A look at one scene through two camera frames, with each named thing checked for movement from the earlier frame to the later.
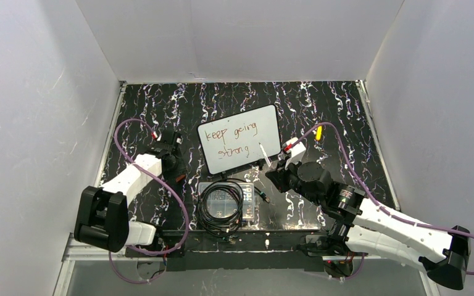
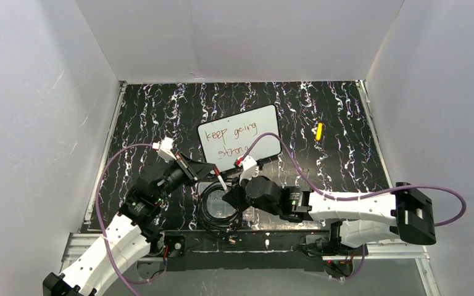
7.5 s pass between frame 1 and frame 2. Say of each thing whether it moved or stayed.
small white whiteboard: stayed
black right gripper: moved
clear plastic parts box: stayed
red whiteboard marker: moved
